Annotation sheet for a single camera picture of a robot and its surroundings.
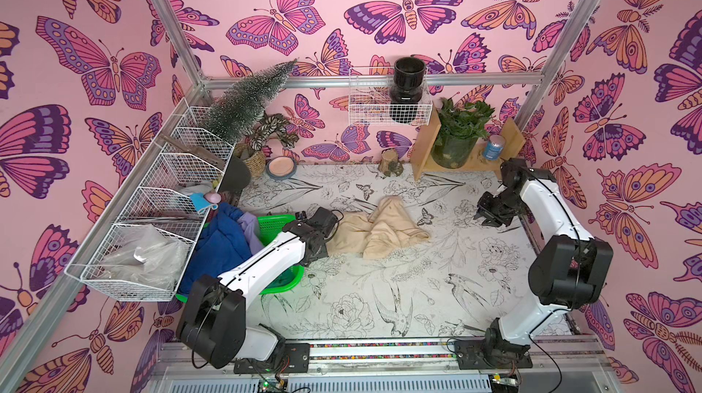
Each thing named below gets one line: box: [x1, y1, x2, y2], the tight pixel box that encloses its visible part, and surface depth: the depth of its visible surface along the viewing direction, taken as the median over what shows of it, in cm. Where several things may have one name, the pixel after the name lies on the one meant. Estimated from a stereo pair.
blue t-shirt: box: [178, 201, 253, 296], surface depth 85 cm
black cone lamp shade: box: [218, 155, 252, 193], surface depth 111 cm
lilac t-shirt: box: [237, 212, 266, 255], surface depth 89 cm
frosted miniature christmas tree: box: [201, 59, 298, 144], surface depth 76 cm
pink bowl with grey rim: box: [265, 155, 298, 181], surface depth 122 cm
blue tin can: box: [483, 134, 507, 162], surface depth 111 cm
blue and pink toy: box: [190, 191, 223, 214], surface depth 69 cm
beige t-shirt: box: [327, 195, 431, 259], surface depth 95 cm
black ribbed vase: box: [389, 56, 426, 124], surface depth 84 cm
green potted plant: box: [430, 96, 496, 170], surface depth 103 cm
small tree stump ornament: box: [378, 148, 405, 178], surface depth 119 cm
